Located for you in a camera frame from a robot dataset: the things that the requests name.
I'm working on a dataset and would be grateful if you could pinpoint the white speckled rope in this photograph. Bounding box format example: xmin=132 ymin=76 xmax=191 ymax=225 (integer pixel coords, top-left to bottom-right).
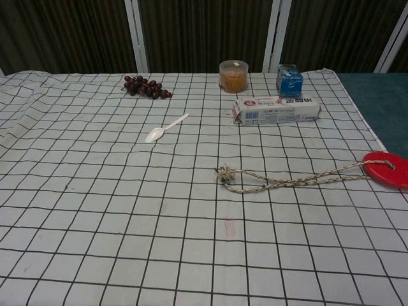
xmin=215 ymin=160 xmax=395 ymax=194

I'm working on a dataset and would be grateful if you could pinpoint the red disc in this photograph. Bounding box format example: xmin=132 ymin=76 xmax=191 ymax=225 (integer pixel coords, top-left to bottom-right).
xmin=362 ymin=151 xmax=408 ymax=192

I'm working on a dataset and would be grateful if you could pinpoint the white plastic spoon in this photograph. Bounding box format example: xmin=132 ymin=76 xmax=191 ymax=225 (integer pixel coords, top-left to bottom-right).
xmin=145 ymin=113 xmax=189 ymax=143

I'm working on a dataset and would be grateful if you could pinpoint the white black grid tablecloth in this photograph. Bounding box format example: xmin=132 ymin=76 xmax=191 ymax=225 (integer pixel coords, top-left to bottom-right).
xmin=0 ymin=68 xmax=408 ymax=306

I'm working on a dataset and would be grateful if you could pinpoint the clear round food container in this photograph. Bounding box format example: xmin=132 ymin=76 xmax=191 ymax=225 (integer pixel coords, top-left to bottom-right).
xmin=219 ymin=59 xmax=249 ymax=94

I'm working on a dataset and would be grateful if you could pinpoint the white printed carton box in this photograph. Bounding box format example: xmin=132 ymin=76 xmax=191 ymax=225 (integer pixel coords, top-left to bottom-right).
xmin=231 ymin=95 xmax=321 ymax=128

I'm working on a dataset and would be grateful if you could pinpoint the dark red grape bunch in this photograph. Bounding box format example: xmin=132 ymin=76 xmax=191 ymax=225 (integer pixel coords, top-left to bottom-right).
xmin=122 ymin=75 xmax=173 ymax=100

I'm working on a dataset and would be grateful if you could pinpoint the blue snack packet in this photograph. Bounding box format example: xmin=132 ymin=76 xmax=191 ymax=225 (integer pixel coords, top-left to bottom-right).
xmin=275 ymin=64 xmax=303 ymax=98

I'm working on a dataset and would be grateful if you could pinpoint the white screen frame post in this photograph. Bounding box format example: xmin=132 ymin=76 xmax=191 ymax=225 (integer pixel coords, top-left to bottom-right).
xmin=124 ymin=0 xmax=150 ymax=74
xmin=261 ymin=0 xmax=293 ymax=73
xmin=373 ymin=14 xmax=408 ymax=73

